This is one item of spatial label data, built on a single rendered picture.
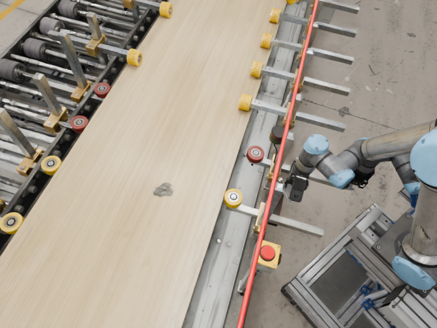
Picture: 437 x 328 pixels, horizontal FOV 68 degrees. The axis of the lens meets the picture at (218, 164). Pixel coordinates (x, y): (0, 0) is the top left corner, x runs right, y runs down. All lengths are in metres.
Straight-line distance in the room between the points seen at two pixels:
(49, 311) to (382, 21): 4.07
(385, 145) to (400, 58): 2.90
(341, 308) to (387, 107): 1.94
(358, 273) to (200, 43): 1.65
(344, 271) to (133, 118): 1.49
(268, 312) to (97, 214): 1.27
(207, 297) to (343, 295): 0.90
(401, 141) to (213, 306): 1.00
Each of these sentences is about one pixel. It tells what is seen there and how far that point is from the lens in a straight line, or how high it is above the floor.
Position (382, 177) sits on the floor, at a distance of 2.87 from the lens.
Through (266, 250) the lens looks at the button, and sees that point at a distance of 0.98.
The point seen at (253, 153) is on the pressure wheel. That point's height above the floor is 0.90.
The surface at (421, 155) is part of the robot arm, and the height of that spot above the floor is 1.58.
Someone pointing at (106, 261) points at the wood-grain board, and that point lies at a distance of 1.33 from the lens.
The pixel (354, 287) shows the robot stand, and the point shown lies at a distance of 2.19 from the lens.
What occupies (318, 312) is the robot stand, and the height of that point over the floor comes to 0.23.
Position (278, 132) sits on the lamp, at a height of 1.15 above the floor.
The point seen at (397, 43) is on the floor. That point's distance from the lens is 4.14.
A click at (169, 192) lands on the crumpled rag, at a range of 1.39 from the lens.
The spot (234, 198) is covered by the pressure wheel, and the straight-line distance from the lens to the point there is 1.39.
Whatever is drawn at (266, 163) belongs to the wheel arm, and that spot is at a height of 0.86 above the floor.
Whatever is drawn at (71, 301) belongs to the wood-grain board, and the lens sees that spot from 1.33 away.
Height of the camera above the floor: 2.15
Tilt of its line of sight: 58 degrees down
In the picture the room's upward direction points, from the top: 8 degrees clockwise
